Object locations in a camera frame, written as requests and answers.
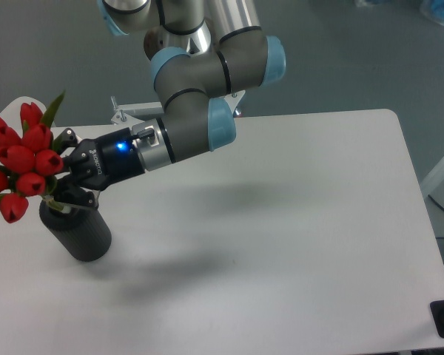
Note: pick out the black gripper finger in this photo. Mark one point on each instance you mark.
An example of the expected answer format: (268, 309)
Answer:
(75, 196)
(65, 140)

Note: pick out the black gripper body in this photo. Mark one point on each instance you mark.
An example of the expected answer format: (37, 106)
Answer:
(97, 163)

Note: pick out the red tulip bouquet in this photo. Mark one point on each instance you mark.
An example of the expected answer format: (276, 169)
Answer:
(28, 164)

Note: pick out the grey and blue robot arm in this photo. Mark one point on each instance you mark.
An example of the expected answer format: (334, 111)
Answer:
(207, 50)

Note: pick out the black ribbed cylindrical vase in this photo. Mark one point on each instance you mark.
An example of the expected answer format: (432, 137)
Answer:
(83, 233)

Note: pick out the white rounded side table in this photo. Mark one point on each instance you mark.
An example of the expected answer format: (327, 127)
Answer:
(11, 113)

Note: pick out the blue plastic bag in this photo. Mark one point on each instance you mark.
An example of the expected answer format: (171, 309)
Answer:
(433, 10)

